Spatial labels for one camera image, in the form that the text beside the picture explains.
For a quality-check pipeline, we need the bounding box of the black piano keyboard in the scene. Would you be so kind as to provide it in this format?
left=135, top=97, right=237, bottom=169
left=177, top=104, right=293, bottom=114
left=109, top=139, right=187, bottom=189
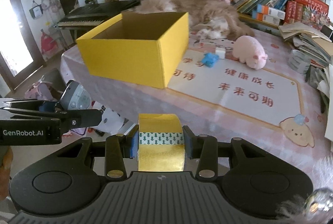
left=57, top=0, right=141, bottom=29

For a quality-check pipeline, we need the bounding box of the white plastic bag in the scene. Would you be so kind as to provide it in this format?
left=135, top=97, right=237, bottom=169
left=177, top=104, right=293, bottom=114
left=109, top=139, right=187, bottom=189
left=92, top=102, right=136, bottom=136

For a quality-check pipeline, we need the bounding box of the fluffy orange cat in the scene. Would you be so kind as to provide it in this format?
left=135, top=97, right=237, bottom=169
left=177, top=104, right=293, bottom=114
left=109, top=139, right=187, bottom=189
left=135, top=0, right=257, bottom=40

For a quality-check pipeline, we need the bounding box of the gold tape roll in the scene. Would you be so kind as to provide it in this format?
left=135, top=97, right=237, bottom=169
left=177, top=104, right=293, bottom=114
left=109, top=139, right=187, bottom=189
left=138, top=113, right=185, bottom=172

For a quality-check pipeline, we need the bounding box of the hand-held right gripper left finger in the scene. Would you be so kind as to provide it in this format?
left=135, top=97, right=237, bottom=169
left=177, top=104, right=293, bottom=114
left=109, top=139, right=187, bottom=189
left=53, top=125, right=140, bottom=180

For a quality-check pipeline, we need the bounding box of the pink backpack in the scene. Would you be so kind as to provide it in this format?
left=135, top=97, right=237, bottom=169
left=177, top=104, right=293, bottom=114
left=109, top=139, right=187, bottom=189
left=25, top=81, right=63, bottom=102

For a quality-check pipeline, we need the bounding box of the black binder clip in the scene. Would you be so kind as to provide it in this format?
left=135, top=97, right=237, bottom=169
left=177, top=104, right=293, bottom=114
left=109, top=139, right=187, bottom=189
left=321, top=25, right=333, bottom=40

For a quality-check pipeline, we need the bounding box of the person's left hand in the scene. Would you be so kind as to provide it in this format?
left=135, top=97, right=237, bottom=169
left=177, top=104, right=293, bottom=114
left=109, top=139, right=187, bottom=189
left=0, top=147, right=14, bottom=188

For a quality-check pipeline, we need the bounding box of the pile of books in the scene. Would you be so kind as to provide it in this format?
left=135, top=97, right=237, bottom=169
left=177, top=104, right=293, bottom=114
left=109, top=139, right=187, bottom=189
left=278, top=21, right=333, bottom=67

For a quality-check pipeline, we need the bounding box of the blue toy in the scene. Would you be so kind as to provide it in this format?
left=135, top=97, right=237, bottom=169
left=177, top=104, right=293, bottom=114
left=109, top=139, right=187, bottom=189
left=201, top=52, right=219, bottom=68

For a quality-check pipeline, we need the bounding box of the yellow cardboard box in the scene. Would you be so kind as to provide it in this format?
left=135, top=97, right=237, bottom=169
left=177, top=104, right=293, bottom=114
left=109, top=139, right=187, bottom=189
left=76, top=11, right=189, bottom=89

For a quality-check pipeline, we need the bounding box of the set of red books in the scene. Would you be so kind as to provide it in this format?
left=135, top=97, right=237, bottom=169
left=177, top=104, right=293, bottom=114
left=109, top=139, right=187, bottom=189
left=283, top=0, right=304, bottom=24

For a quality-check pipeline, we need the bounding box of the grey plastic gadget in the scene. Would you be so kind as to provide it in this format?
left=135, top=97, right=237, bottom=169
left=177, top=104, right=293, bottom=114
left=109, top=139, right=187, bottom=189
left=58, top=80, right=92, bottom=111

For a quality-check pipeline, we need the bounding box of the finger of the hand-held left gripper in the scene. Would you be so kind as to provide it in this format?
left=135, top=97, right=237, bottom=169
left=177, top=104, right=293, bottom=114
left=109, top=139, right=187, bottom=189
left=0, top=108, right=102, bottom=133
left=0, top=99, right=60, bottom=112

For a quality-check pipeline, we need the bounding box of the grey tape roll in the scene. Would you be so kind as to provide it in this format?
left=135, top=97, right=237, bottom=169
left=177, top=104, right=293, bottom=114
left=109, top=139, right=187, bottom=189
left=288, top=50, right=312, bottom=75

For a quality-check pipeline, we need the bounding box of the pink printed desktop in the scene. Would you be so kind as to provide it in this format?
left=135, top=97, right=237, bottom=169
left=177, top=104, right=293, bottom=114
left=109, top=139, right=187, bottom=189
left=60, top=29, right=333, bottom=188

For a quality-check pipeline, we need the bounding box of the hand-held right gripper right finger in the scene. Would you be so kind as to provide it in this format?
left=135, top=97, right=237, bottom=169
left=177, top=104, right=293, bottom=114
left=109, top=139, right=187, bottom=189
left=183, top=125, right=266, bottom=180

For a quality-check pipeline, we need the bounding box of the pink plush pig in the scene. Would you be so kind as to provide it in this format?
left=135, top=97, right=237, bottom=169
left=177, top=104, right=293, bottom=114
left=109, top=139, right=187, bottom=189
left=232, top=35, right=268, bottom=69

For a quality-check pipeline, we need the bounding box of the colourful packet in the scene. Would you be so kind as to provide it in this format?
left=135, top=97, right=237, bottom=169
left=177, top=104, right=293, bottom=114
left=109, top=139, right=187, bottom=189
left=302, top=4, right=330, bottom=28

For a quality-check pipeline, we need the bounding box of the grey fluffy pompom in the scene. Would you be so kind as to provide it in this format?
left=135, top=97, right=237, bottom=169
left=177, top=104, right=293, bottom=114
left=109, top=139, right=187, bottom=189
left=276, top=188, right=333, bottom=224

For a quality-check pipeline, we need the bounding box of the orange blue box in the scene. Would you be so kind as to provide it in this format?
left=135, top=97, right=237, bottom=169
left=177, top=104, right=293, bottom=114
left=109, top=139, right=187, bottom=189
left=256, top=4, right=286, bottom=19
left=252, top=11, right=283, bottom=26

